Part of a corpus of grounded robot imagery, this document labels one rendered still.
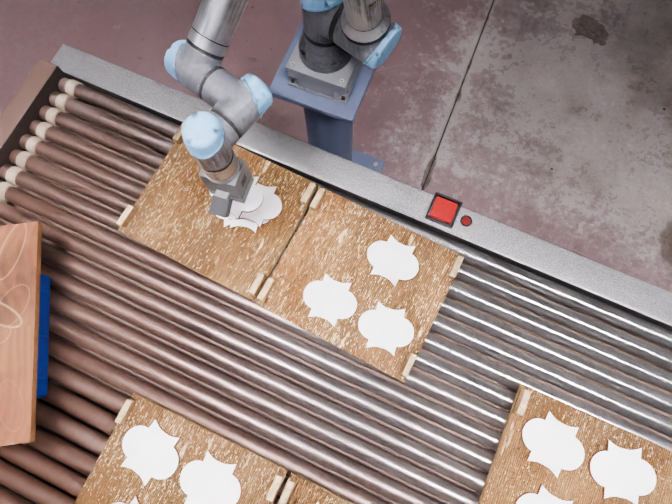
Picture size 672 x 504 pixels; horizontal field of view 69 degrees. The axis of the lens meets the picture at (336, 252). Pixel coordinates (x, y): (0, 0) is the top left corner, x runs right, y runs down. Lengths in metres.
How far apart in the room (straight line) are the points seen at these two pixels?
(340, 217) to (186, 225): 0.40
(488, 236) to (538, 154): 1.26
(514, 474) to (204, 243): 0.92
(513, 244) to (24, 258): 1.20
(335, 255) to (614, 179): 1.70
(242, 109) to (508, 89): 1.89
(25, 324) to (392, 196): 0.93
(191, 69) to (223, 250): 0.47
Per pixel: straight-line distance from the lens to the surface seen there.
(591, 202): 2.56
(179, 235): 1.33
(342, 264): 1.24
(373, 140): 2.43
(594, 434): 1.34
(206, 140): 0.93
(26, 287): 1.34
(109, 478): 1.34
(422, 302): 1.24
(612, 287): 1.42
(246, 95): 0.98
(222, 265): 1.28
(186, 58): 1.05
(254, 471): 1.24
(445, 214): 1.32
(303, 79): 1.49
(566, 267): 1.38
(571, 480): 1.33
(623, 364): 1.40
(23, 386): 1.31
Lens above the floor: 2.15
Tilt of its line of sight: 75 degrees down
